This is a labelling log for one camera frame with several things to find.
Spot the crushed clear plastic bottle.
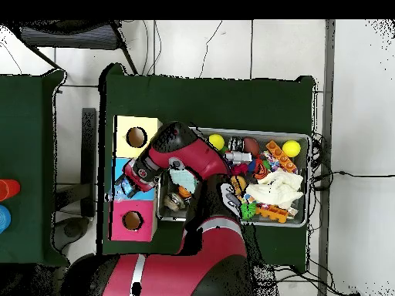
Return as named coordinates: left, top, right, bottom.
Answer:
left=106, top=175, right=135, bottom=201

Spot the cream waffle cloth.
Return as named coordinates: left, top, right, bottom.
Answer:
left=245, top=168, right=305, bottom=210

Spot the wooden box with three holes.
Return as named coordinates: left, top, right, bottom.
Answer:
left=109, top=115, right=163, bottom=243

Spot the shallow clear mesh bin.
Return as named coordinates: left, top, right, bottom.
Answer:
left=156, top=125, right=312, bottom=228

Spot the mint green waffle cloth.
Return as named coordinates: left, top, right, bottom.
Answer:
left=168, top=168, right=198, bottom=194

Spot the grey stand foot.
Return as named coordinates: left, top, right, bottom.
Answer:
left=52, top=216, right=91, bottom=251

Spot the yellow ball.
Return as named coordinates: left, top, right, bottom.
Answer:
left=208, top=133, right=226, bottom=152
left=282, top=140, right=302, bottom=158

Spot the toy burger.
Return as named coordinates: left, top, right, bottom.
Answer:
left=230, top=174, right=248, bottom=196

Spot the silver plastic toy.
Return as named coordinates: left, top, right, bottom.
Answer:
left=224, top=150, right=253, bottom=164

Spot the dark green tablecloth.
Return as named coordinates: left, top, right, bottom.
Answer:
left=98, top=62, right=316, bottom=268

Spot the dark green side table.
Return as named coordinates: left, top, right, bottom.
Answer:
left=0, top=69, right=70, bottom=267

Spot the brown toy football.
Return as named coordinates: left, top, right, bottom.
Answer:
left=242, top=136, right=261, bottom=157

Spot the red plastic cup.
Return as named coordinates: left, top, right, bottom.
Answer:
left=0, top=179, right=22, bottom=202

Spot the orange tiger striped ball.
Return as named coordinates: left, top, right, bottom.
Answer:
left=252, top=158, right=272, bottom=180

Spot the blue plastic cup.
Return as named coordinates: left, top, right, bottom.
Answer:
left=0, top=204, right=12, bottom=234

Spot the orange toy tray block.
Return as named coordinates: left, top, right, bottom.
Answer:
left=255, top=204, right=289, bottom=224

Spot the long orange toy brick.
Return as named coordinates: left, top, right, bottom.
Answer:
left=265, top=140, right=298, bottom=173

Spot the dark chair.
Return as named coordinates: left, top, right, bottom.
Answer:
left=12, top=20, right=139, bottom=76

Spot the black camera stand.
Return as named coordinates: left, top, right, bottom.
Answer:
left=54, top=107, right=98, bottom=218

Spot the black power cable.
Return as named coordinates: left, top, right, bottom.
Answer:
left=311, top=170, right=395, bottom=180

